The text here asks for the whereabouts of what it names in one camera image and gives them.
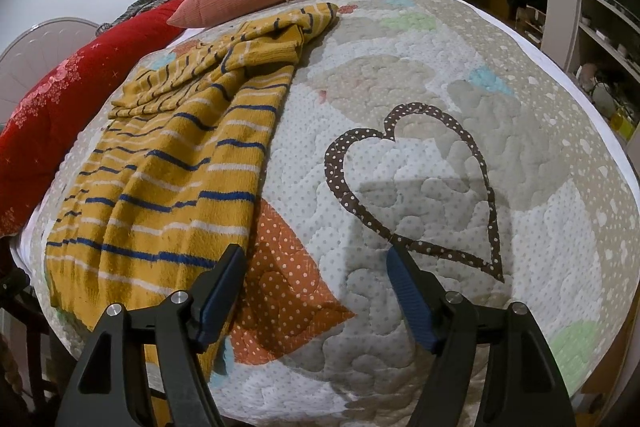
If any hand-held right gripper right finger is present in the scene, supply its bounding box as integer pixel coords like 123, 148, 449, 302
386, 245, 578, 427

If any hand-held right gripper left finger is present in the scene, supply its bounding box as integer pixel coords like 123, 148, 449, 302
54, 244, 247, 427

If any yellow striped knit garment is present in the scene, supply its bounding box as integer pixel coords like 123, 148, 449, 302
44, 2, 340, 333

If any heart patterned quilt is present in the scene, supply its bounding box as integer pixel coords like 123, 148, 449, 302
30, 0, 640, 427

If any dark wooden furniture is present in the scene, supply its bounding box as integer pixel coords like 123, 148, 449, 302
0, 267, 58, 427

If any red floral blanket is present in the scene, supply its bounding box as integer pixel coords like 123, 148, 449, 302
0, 0, 193, 238

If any grey plaid cloth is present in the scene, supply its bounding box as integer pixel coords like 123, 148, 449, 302
97, 0, 201, 32

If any white padded headboard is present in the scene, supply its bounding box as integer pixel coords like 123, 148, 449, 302
0, 18, 101, 122

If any white shelf unit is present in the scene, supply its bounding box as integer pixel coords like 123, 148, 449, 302
540, 0, 640, 142

